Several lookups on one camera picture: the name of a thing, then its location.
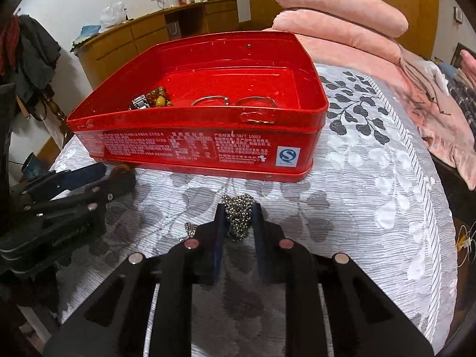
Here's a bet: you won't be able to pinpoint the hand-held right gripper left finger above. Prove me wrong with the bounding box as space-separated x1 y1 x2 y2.
43 204 227 357

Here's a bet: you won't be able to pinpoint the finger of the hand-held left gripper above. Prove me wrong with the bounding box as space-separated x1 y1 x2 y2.
20 163 107 196
35 169 137 216

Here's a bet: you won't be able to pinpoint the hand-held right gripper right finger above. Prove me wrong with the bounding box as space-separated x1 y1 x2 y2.
253 204 436 357

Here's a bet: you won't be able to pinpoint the silver ball chain necklace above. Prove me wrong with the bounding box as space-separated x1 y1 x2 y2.
179 192 256 244

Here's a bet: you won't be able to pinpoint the red tin box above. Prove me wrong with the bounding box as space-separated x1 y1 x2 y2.
66 31 329 183

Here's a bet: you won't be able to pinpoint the silver watch band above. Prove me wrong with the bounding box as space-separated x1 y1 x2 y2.
128 95 153 111

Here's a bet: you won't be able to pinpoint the amber bead bracelet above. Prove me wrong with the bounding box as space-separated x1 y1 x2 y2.
146 86 175 108

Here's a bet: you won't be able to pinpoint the blue mug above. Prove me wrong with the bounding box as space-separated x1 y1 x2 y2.
20 152 47 180

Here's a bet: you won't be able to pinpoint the wooden coat stand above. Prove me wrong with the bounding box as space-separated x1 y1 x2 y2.
39 87 75 147

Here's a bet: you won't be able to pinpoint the white floral tablecloth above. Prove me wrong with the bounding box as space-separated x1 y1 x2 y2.
48 62 459 357

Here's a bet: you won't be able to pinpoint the silver bangle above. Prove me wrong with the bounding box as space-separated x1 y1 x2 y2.
234 96 279 108
191 95 228 107

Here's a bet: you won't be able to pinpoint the dark hanging clothes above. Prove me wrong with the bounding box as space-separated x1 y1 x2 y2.
0 14 62 105

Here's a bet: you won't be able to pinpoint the wooden sideboard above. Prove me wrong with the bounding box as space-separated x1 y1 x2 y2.
76 0 239 90

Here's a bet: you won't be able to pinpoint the blue cloth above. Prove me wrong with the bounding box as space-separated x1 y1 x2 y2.
72 25 102 51

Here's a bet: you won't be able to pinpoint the white plastic bag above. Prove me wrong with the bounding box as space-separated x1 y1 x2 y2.
100 1 128 30

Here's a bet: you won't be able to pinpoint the pink folded quilt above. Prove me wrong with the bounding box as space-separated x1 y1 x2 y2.
261 27 402 69
273 9 404 64
268 0 409 38

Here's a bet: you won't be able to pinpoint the pink bedspread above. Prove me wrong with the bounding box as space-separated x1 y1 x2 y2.
392 41 476 190

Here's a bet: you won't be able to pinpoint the white cloth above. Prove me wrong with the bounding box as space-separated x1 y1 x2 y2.
424 59 447 93

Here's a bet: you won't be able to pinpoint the plaid clothes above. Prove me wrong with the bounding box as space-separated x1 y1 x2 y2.
446 73 476 131

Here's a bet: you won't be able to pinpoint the blue pillow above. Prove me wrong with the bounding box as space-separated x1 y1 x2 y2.
437 61 459 79

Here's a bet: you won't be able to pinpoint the dark bed headboard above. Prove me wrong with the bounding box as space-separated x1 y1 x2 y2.
450 43 476 69

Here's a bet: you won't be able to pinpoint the pink folded blanket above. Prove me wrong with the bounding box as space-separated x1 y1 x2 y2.
460 49 476 72

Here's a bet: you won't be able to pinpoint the wooden wardrobe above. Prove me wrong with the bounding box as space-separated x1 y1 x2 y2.
247 0 440 60

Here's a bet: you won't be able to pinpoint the white cable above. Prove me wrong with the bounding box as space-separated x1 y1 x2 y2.
457 223 476 268

